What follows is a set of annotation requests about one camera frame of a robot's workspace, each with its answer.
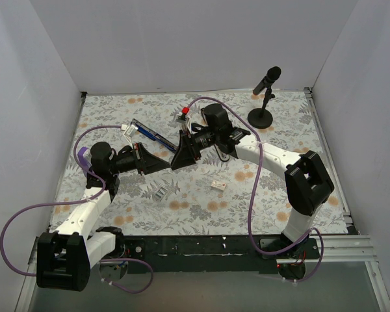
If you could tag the small staple box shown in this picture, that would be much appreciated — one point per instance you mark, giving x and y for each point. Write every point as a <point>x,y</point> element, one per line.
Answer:
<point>218,185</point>

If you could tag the purple stapler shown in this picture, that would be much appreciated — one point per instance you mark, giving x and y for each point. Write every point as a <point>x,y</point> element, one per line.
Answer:
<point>84,158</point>

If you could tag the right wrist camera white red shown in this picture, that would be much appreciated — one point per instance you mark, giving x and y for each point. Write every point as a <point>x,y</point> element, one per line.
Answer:
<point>183,119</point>

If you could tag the aluminium frame rail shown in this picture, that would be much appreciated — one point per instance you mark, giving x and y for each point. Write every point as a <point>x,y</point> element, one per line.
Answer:
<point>338,248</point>

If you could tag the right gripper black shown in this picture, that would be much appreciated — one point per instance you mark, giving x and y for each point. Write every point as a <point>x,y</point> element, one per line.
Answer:
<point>191,147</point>

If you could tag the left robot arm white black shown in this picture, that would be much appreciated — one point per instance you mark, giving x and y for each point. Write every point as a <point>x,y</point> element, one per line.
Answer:
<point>66,256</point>

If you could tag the black microphone on stand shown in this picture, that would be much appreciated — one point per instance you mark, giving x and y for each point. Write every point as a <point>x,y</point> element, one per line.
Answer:
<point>261,118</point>

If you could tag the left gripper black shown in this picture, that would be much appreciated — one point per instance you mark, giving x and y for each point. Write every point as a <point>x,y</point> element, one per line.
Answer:
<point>140,158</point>

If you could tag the blue stapler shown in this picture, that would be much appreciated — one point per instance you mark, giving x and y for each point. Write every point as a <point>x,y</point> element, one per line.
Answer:
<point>154,136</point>

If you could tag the floral table mat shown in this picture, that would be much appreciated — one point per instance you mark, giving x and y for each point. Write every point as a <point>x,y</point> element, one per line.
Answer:
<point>191,206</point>

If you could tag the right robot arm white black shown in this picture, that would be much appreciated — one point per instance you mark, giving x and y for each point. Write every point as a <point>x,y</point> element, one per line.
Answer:
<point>307,180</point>

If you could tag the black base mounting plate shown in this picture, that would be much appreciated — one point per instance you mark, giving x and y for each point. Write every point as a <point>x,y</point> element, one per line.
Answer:
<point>205,253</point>

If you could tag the grey staple strip stack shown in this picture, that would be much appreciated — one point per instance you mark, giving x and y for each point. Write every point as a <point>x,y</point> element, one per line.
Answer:
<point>159,194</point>

